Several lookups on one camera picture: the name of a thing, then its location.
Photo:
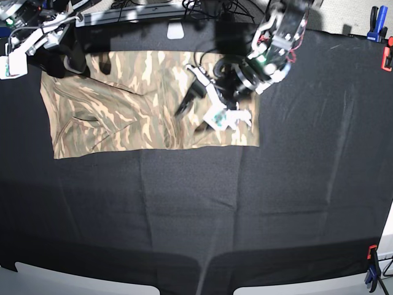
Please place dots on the red clamp right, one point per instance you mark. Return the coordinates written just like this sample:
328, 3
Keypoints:
386, 63

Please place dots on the blue clamp bottom right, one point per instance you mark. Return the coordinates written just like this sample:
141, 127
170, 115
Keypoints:
373, 274

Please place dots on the blue clamp top right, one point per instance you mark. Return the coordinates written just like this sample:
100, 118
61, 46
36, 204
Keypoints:
378, 31

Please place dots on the camouflage t-shirt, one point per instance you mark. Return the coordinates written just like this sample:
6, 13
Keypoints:
127, 100

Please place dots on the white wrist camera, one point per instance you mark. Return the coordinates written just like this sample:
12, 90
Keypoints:
219, 118
13, 67

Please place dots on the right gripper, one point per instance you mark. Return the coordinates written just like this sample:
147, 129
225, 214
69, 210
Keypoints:
49, 62

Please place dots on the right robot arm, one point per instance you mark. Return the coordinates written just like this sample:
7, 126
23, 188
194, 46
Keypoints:
15, 14

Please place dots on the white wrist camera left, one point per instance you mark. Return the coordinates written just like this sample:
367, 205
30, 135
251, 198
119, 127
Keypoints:
219, 118

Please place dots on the black table cloth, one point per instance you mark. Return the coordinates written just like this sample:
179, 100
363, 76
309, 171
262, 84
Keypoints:
304, 205

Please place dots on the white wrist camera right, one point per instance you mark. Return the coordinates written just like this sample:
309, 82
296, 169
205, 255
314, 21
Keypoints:
13, 67

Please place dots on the blue clamp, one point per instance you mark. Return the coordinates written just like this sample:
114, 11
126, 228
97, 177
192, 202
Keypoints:
378, 31
373, 274

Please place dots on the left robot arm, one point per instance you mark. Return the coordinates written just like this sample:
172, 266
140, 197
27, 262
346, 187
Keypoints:
268, 61

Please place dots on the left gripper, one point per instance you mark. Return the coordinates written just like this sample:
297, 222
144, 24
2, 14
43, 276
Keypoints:
203, 86

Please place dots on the white table bracket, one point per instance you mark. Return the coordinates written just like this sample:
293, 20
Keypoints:
175, 31

